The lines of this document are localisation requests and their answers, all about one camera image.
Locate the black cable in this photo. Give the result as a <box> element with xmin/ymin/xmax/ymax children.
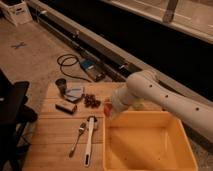
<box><xmin>56</xmin><ymin>53</ymin><xmax>92</xmax><ymax>83</ymax></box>

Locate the dark metal cup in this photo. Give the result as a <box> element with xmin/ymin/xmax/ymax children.
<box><xmin>55</xmin><ymin>78</ymin><xmax>67</xmax><ymax>95</ymax></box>

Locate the yellow plastic tray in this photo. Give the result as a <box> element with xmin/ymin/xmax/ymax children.
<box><xmin>103</xmin><ymin>111</ymin><xmax>198</xmax><ymax>171</ymax></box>

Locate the metal spoon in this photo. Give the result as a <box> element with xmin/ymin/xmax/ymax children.
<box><xmin>69</xmin><ymin>122</ymin><xmax>86</xmax><ymax>158</ymax></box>

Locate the grey blue folded cloth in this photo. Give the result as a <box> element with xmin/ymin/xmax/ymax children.
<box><xmin>64</xmin><ymin>87</ymin><xmax>84</xmax><ymax>102</ymax></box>

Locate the black chair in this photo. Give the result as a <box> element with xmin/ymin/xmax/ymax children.
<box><xmin>0</xmin><ymin>68</ymin><xmax>38</xmax><ymax>171</ymax></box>

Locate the bunch of dark grapes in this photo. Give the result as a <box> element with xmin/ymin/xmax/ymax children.
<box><xmin>84</xmin><ymin>94</ymin><xmax>101</xmax><ymax>108</ymax></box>

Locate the white cardboard box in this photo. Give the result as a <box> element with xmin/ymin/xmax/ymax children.
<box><xmin>0</xmin><ymin>0</ymin><xmax>32</xmax><ymax>26</ymax></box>

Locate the red apple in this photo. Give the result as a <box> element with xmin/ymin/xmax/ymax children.
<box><xmin>104</xmin><ymin>102</ymin><xmax>112</xmax><ymax>117</ymax></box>

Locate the blue grey power device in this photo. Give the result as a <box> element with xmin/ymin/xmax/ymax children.
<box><xmin>80</xmin><ymin>59</ymin><xmax>105</xmax><ymax>82</ymax></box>

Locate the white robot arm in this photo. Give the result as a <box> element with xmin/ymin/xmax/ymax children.
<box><xmin>105</xmin><ymin>70</ymin><xmax>213</xmax><ymax>142</ymax></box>

